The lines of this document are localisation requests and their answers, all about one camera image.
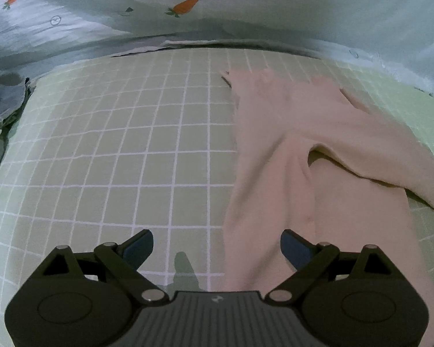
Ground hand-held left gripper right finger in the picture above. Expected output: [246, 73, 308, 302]
[268, 229, 399, 303]

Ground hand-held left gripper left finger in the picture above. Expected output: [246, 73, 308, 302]
[32, 229, 170, 306]

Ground beige pants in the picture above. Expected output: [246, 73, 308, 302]
[219, 68, 434, 347]

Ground green grid bedsheet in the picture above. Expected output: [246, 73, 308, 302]
[0, 45, 434, 347]

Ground grey t-shirt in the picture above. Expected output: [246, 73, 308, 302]
[0, 72, 31, 189]

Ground carrot print blanket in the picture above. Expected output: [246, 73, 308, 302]
[0, 0, 434, 104]

